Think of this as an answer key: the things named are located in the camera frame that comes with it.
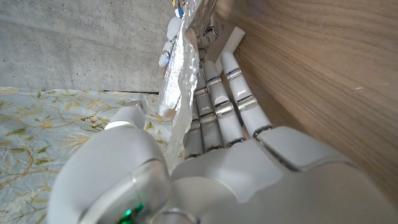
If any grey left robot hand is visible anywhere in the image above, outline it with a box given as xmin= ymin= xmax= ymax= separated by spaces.
xmin=46 ymin=51 xmax=398 ymax=224

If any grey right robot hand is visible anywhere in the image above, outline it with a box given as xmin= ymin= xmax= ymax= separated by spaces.
xmin=157 ymin=0 xmax=218 ymax=68

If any crinkled aluminum foil roll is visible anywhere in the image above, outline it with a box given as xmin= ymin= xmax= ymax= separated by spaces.
xmin=157 ymin=0 xmax=218 ymax=172

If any white cylindrical tube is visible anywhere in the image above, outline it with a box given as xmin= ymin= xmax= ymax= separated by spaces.
xmin=214 ymin=26 xmax=246 ymax=75

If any floral blue backdrop cloth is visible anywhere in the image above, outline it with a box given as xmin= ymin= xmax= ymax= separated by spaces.
xmin=0 ymin=86 xmax=175 ymax=224

